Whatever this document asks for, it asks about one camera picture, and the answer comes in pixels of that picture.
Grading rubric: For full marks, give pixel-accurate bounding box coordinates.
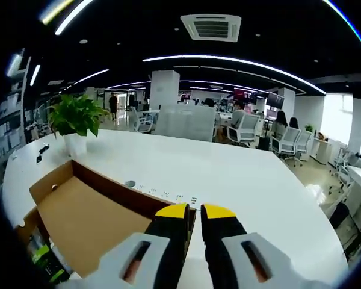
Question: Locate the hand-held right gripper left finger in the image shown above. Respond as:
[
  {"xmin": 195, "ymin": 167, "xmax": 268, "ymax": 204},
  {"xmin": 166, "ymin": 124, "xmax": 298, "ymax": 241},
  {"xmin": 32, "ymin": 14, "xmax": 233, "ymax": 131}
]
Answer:
[{"xmin": 57, "ymin": 203, "xmax": 190, "ymax": 289}]

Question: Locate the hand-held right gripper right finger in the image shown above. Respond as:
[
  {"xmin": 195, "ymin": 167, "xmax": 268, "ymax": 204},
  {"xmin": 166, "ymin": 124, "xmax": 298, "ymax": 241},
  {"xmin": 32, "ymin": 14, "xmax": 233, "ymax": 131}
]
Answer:
[{"xmin": 200, "ymin": 203, "xmax": 332, "ymax": 289}]

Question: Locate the brown cardboard shoe box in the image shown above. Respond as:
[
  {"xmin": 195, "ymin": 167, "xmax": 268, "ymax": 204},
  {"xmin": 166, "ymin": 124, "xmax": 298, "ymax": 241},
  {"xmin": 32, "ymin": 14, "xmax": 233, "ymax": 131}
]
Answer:
[{"xmin": 14, "ymin": 159, "xmax": 198, "ymax": 279}]

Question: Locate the white green carton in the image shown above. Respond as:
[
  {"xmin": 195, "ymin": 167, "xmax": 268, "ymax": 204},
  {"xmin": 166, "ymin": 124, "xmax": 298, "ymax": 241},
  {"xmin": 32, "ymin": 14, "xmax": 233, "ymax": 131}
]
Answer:
[{"xmin": 28, "ymin": 228, "xmax": 70, "ymax": 284}]

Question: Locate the white table socket strip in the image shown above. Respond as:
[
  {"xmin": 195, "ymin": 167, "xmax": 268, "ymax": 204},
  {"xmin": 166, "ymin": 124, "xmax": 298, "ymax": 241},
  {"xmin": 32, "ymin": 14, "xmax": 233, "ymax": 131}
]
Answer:
[{"xmin": 123, "ymin": 179, "xmax": 199, "ymax": 209}]

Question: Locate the green plant in white pot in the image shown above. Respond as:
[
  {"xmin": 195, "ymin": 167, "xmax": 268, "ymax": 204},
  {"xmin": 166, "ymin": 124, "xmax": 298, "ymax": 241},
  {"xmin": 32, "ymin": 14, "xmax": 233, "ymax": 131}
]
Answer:
[{"xmin": 47, "ymin": 94, "xmax": 111, "ymax": 157}]

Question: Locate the white low cabinet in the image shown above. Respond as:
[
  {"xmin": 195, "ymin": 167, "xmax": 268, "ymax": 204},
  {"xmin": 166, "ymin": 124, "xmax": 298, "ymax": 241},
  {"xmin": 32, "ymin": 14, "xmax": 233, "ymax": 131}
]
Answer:
[{"xmin": 310, "ymin": 137, "xmax": 339, "ymax": 166}]

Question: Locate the group of white office chairs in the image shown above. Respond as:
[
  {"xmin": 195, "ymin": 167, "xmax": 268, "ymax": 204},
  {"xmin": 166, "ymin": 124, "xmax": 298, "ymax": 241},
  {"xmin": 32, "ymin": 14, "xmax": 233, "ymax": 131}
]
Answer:
[{"xmin": 129, "ymin": 105, "xmax": 313, "ymax": 168}]

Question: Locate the white desk partition board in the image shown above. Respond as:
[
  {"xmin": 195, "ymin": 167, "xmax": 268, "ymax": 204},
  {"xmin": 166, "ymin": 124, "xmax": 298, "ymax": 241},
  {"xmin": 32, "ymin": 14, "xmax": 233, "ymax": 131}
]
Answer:
[{"xmin": 155, "ymin": 107, "xmax": 217, "ymax": 142}]

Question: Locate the small dark hanging monitor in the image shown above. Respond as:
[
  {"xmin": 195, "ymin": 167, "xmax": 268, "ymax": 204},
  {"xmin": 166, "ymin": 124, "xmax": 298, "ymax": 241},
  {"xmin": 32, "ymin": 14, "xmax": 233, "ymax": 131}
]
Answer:
[{"xmin": 266, "ymin": 92, "xmax": 285, "ymax": 108}]

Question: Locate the grey metal shelf unit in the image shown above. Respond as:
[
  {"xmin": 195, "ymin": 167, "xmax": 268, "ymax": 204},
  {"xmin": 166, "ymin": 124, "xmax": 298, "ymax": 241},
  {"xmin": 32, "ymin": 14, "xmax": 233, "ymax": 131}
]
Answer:
[{"xmin": 0, "ymin": 49, "xmax": 32, "ymax": 157}]

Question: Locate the long ceiling light strip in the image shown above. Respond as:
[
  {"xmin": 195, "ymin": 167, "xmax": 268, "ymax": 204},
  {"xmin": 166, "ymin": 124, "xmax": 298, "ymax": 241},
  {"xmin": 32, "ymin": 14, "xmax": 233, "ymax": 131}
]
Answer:
[
  {"xmin": 54, "ymin": 0, "xmax": 94, "ymax": 36},
  {"xmin": 143, "ymin": 55, "xmax": 326, "ymax": 94}
]

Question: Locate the square ceiling air vent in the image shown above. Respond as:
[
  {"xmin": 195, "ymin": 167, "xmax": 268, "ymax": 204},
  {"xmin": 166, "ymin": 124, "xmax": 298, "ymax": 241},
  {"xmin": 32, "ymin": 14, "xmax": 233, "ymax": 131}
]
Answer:
[{"xmin": 180, "ymin": 14, "xmax": 242, "ymax": 43}]

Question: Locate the red wall screen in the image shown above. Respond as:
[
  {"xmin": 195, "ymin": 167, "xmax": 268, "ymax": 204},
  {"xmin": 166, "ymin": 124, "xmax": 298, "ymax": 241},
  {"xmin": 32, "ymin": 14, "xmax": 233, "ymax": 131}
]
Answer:
[{"xmin": 233, "ymin": 87, "xmax": 258, "ymax": 104}]

